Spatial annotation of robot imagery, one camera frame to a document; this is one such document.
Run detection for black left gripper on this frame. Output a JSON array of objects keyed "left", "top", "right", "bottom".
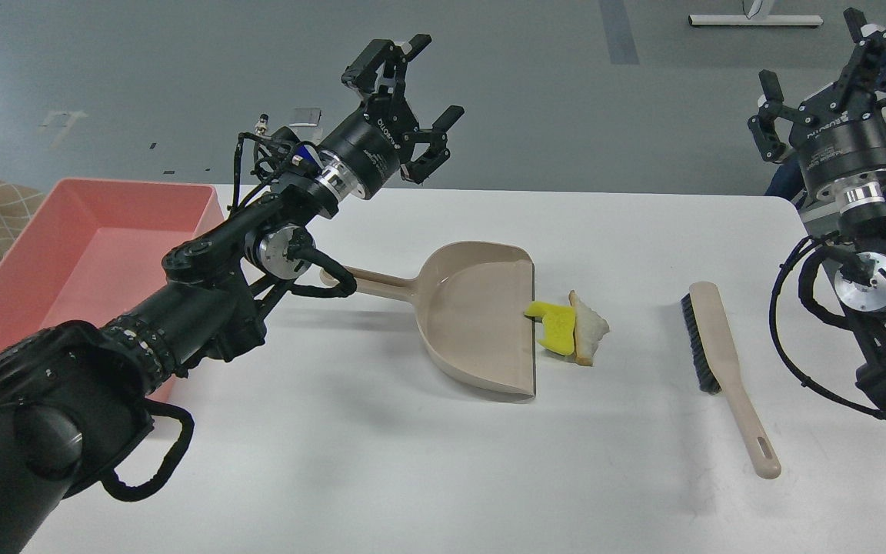
[{"left": 318, "top": 34, "right": 465, "bottom": 200}]

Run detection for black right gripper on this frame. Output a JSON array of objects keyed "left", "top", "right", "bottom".
[{"left": 748, "top": 8, "right": 886, "bottom": 201}]

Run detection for beige plastic dustpan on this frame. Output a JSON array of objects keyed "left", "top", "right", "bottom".
[{"left": 347, "top": 241, "right": 537, "bottom": 399}]

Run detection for yellow sponge piece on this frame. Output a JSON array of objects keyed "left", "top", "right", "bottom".
[{"left": 524, "top": 301, "right": 577, "bottom": 355}]

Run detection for bread slice piece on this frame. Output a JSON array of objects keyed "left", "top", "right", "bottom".
[{"left": 568, "top": 290, "right": 611, "bottom": 367}]

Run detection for beige brush black bristles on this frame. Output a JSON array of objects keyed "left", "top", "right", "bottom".
[{"left": 680, "top": 281, "right": 783, "bottom": 480}]

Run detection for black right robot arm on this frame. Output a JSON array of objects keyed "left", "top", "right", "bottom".
[{"left": 748, "top": 8, "right": 886, "bottom": 421}]

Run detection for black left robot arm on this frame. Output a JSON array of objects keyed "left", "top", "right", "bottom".
[{"left": 0, "top": 34, "right": 464, "bottom": 553}]

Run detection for pink plastic bin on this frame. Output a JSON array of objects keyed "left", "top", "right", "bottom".
[{"left": 0, "top": 178, "right": 225, "bottom": 403}]

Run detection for silver floor socket plate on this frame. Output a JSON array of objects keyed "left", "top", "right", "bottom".
[{"left": 288, "top": 106, "right": 322, "bottom": 128}]

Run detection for white desk foot bar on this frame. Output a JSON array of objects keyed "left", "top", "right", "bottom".
[{"left": 687, "top": 1, "right": 824, "bottom": 28}]

